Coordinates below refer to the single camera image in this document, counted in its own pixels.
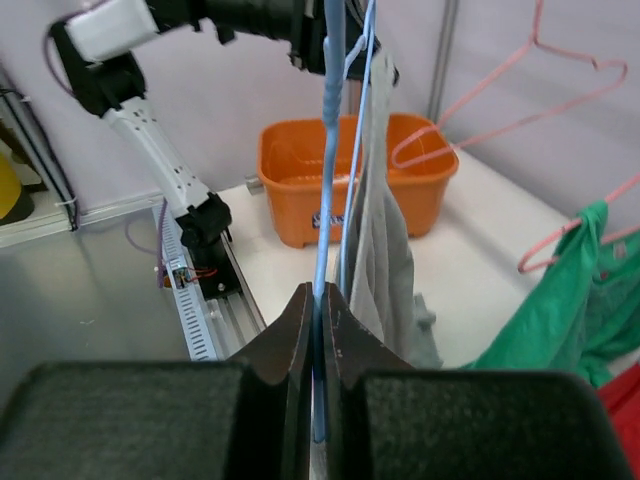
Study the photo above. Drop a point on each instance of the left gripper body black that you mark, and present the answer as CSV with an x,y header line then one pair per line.
x,y
308,31

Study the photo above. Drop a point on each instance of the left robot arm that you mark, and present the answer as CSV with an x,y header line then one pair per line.
x,y
95,47

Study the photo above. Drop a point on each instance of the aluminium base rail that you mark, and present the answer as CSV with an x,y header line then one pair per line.
x,y
235,320

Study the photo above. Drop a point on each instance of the slotted white cable duct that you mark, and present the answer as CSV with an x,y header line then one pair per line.
x,y
191,307

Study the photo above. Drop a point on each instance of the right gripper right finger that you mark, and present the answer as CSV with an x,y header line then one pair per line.
x,y
388,420

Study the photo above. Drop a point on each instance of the green tank top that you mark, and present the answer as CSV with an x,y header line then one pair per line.
x,y
584,312

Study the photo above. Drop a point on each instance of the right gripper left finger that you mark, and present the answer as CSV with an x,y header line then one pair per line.
x,y
247,417

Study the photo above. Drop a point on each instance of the red tank top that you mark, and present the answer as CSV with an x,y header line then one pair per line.
x,y
621,400

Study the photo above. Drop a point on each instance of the blue hanger of grey top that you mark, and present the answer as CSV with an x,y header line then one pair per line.
x,y
330,175

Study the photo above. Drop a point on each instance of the grey tank top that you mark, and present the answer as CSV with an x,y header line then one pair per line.
x,y
376,257

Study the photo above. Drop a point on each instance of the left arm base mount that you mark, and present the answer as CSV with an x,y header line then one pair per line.
x,y
216,274

